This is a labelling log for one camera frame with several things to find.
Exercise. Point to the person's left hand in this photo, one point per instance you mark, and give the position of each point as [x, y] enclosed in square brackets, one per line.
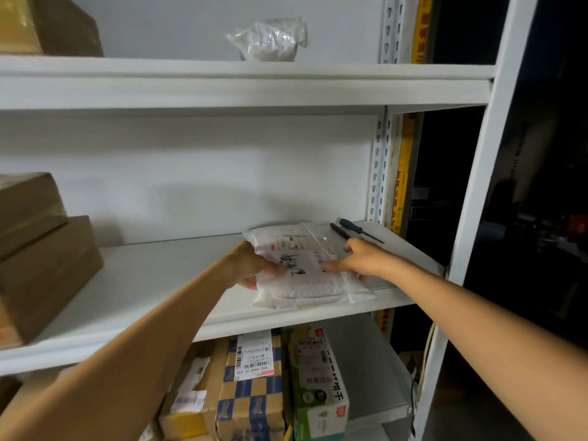
[248, 266]

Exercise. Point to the person's right hand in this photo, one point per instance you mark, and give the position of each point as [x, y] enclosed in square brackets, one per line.
[363, 259]

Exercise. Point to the person's left thumb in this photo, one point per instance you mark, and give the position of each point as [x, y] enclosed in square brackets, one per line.
[271, 268]

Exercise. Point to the person's right thumb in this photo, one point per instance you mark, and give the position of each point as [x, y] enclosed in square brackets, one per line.
[350, 246]

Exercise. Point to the white bubble mailer parcel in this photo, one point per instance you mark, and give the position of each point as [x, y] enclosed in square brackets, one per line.
[303, 270]

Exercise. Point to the person's right forearm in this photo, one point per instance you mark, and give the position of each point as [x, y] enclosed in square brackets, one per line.
[487, 335]

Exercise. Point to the person's left forearm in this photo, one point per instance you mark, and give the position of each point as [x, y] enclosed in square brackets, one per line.
[119, 362]

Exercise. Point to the yellow warning tape strip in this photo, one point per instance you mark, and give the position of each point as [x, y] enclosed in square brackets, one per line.
[404, 169]

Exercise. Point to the white metal shelving rack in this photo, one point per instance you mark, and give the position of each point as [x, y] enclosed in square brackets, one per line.
[321, 146]

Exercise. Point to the green and white carton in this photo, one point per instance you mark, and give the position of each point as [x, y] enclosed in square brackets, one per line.
[317, 385]

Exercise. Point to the blue checkered cardboard box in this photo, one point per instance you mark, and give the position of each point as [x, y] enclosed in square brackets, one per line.
[250, 394]

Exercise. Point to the brown box with white label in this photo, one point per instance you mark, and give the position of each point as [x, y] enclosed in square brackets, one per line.
[193, 399]

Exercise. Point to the clear plastic bag parcel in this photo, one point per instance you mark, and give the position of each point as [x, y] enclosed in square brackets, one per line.
[268, 39]

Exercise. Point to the brown cardboard box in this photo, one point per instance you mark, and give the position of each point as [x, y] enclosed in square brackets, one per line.
[27, 211]
[46, 25]
[46, 280]

